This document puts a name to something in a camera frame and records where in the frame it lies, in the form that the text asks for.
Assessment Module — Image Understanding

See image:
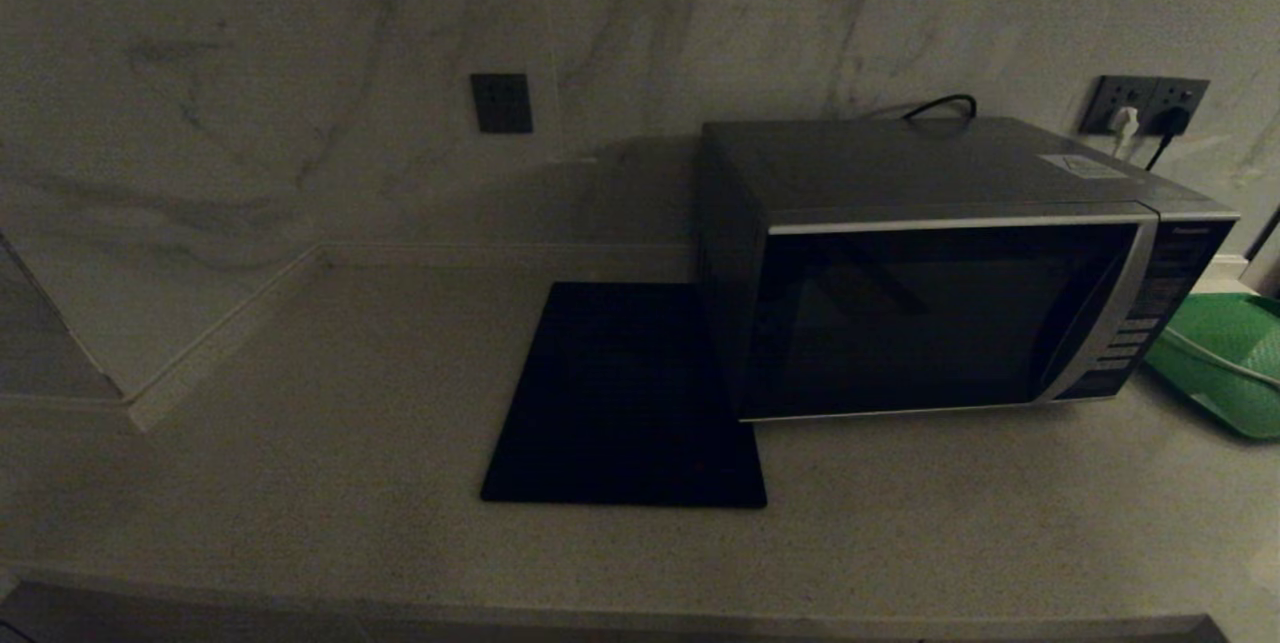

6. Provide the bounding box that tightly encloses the black curved cable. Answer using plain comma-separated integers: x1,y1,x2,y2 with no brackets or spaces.
902,95,978,123

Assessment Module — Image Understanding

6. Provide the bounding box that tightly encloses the black induction cooktop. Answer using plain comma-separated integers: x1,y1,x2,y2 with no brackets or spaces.
480,283,768,509

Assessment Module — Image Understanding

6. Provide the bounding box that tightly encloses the black single wall socket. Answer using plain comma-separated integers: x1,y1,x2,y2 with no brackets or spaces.
470,73,534,135

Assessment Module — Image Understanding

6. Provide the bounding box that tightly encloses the black plug with cable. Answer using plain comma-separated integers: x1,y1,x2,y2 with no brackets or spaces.
1145,108,1192,171

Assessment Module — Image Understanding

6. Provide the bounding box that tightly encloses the white power cable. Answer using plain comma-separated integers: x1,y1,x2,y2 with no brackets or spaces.
1165,327,1280,388

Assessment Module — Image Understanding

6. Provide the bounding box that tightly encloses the silver microwave oven body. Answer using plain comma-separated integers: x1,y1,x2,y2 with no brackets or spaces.
697,118,1241,421

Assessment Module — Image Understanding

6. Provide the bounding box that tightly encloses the dark glass microwave door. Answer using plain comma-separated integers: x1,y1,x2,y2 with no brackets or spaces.
740,215,1160,421

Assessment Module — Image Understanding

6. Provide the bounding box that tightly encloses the green plastic tray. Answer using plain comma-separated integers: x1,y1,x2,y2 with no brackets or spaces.
1143,293,1280,441

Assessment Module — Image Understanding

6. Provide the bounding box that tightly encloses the black double wall socket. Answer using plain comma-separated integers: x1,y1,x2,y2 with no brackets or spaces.
1080,75,1210,137

